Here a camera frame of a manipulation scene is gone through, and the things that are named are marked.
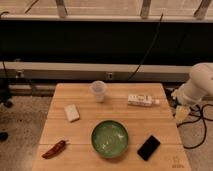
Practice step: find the green ceramic bowl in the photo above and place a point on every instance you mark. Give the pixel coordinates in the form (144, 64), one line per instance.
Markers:
(109, 139)

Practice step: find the metal wall rail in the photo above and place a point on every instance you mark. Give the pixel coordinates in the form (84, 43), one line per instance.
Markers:
(86, 71)

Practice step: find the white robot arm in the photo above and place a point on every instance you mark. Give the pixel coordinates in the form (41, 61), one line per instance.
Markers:
(189, 94)

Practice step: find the white sponge block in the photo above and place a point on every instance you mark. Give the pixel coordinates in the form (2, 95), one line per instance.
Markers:
(71, 113)

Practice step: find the red chili pepper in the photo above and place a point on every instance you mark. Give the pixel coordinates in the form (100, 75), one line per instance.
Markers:
(55, 150)

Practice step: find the clear plastic cup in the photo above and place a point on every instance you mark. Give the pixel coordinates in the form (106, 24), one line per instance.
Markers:
(98, 89)

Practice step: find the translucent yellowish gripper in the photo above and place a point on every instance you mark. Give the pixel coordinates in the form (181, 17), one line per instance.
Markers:
(181, 113)

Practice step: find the black smartphone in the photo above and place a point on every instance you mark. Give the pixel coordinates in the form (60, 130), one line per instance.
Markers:
(148, 148)

